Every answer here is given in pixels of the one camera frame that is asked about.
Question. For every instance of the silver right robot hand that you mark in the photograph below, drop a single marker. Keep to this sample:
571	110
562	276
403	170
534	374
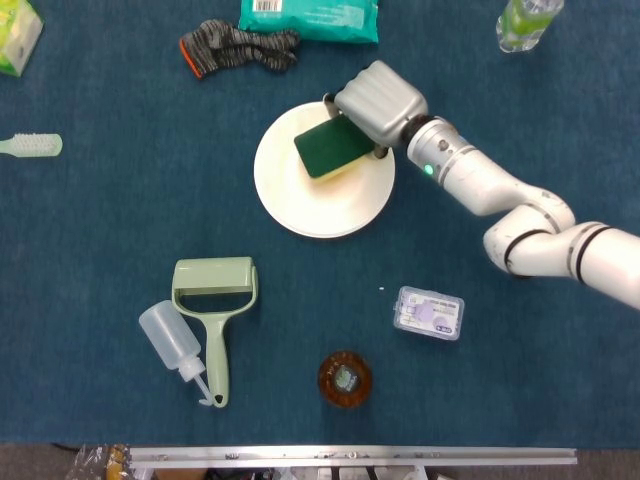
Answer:
385	100

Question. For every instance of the green yellow sponge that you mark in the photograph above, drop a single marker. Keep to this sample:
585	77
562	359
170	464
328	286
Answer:
325	145

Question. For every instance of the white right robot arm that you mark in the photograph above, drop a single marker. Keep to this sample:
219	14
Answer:
480	180

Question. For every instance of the white round plate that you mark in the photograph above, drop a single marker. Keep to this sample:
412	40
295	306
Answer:
325	210

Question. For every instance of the teal wet wipes pack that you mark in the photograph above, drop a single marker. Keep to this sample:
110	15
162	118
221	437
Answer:
310	22

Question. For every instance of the clear green drink bottle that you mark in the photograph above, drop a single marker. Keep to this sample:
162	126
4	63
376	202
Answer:
522	25

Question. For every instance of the grey striped knit glove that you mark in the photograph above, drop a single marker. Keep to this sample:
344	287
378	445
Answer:
235	45

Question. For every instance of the clear box purple label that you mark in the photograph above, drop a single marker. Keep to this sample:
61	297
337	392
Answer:
429	315

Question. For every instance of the pale green lint roller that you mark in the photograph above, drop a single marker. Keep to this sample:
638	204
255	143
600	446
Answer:
215	272

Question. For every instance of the orange round tape dispenser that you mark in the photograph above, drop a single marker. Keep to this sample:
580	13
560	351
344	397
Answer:
345	380

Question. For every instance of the teal felt table cloth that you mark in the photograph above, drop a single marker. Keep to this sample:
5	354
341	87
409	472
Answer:
100	225

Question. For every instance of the translucent squeeze bottle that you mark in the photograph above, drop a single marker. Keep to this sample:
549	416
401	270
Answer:
167	335

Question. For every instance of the pale green brush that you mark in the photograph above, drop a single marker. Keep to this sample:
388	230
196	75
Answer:
32	144

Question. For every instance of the yellow green tissue pack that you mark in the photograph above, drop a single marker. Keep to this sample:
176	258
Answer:
17	35

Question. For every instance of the crinkled clear plastic bag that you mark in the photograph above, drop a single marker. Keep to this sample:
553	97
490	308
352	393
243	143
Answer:
97	462

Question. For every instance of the aluminium frame rail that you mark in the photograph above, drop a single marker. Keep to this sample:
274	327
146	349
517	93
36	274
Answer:
350	456

